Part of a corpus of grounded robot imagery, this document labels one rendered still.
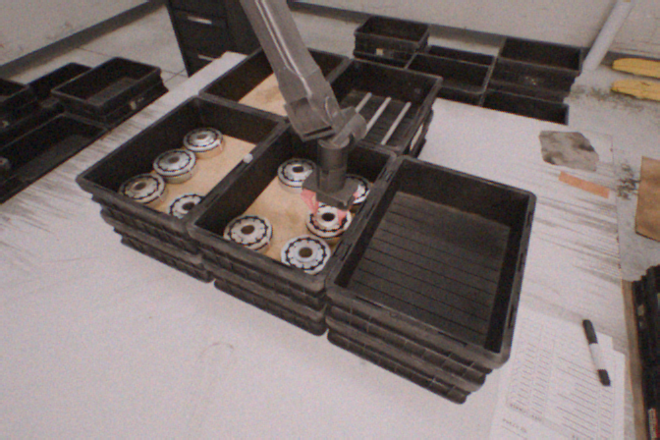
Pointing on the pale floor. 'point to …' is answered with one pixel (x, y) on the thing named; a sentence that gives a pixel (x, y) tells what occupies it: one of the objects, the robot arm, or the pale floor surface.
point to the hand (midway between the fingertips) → (328, 215)
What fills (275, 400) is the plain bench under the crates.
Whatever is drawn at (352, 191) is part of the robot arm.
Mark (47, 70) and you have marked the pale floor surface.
